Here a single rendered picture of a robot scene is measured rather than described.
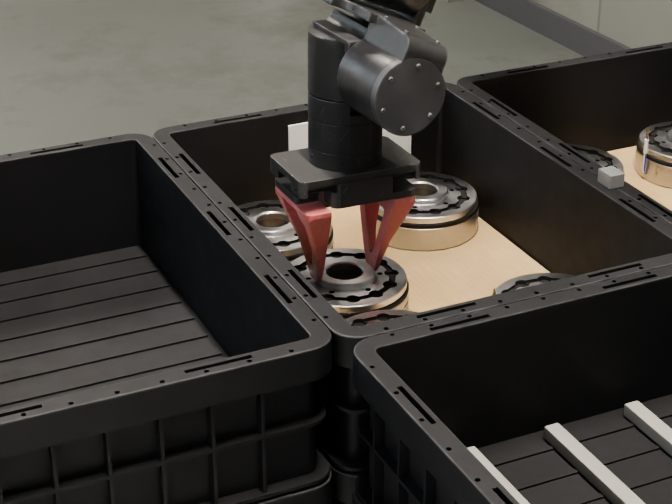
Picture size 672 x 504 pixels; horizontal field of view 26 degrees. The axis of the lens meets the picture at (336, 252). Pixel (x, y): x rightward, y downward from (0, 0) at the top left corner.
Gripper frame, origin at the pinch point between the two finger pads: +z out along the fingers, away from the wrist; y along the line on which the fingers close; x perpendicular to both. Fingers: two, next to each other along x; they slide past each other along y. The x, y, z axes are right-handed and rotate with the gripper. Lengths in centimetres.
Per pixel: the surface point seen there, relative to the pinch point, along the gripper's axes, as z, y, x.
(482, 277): 4.0, 13.1, 0.4
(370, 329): -5.3, -7.0, -19.3
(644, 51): -6.8, 41.7, 19.0
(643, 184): 3.5, 36.8, 10.6
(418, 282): 4.1, 7.8, 1.9
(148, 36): 79, 80, 312
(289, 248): 0.9, -2.1, 6.3
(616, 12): 63, 191, 232
